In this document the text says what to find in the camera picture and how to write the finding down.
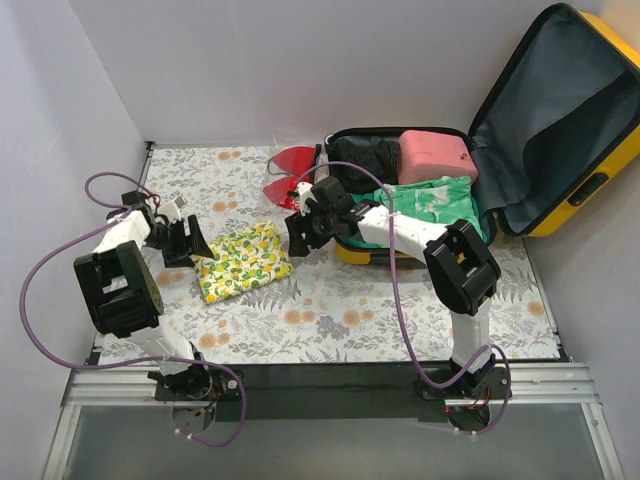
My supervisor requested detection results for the green GUESS t-shirt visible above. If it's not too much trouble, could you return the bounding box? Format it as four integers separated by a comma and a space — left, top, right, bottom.
345, 237, 381, 249

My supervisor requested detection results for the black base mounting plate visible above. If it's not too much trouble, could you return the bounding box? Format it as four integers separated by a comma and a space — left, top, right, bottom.
154, 363, 511, 424

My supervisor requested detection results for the black striped cloth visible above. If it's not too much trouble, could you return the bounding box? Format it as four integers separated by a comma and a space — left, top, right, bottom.
326, 137, 400, 194

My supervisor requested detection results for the yellow hard-shell suitcase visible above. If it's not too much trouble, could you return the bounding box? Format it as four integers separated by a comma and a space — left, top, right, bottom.
324, 3, 640, 266

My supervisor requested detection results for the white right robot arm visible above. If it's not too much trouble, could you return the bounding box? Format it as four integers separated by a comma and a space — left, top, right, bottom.
285, 177, 501, 398

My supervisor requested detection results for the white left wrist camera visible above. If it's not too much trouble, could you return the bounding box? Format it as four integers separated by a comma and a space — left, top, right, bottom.
156, 197, 186, 225

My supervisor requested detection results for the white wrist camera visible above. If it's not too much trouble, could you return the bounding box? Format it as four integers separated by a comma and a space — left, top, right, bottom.
288, 182, 316, 216
156, 197, 186, 225

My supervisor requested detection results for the yellow lemon print cloth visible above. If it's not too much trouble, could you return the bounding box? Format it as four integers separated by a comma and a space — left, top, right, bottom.
194, 221, 294, 304

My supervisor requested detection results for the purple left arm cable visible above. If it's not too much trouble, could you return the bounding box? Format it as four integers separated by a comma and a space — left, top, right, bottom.
19, 172, 249, 448

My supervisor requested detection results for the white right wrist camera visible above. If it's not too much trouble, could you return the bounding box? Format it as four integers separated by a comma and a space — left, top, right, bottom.
288, 182, 316, 216

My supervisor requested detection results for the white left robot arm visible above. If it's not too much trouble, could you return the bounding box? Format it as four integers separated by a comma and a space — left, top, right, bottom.
73, 191, 214, 400

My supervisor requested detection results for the green tie-dye shirt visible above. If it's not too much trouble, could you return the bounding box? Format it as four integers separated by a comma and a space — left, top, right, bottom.
369, 174, 489, 246

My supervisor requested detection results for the pink vanity case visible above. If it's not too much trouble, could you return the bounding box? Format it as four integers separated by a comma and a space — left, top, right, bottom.
398, 130, 478, 185

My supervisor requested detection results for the red bikini top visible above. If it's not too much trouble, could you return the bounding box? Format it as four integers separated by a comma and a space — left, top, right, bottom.
263, 144, 321, 210

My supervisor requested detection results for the aluminium frame rail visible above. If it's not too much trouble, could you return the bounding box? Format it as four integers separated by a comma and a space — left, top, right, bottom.
44, 362, 624, 479

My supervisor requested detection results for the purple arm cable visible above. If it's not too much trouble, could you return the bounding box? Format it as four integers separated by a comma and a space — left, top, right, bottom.
19, 172, 249, 448
288, 162, 512, 437

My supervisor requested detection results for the floral table cloth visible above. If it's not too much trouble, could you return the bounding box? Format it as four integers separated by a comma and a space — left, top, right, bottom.
97, 144, 566, 365

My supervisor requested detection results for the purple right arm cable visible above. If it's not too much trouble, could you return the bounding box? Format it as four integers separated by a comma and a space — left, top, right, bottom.
288, 162, 512, 437

